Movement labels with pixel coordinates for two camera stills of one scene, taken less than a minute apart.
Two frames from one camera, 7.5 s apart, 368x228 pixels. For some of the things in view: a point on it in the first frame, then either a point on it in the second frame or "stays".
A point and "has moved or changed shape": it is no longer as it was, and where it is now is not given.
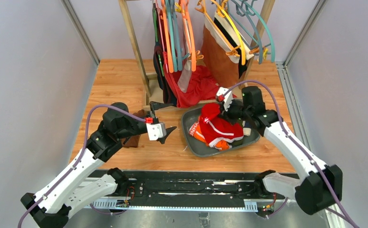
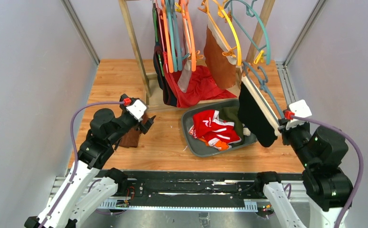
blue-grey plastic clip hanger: (248, 11) -> (263, 87)
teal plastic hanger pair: (178, 55) stays
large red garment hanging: (203, 86) stays
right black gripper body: (232, 112) -> (285, 128)
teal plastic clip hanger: (251, 11) -> (250, 11)
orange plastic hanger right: (186, 8) stays
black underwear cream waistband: (222, 19) has moved or changed shape
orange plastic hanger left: (167, 37) stays
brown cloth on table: (133, 141) stays
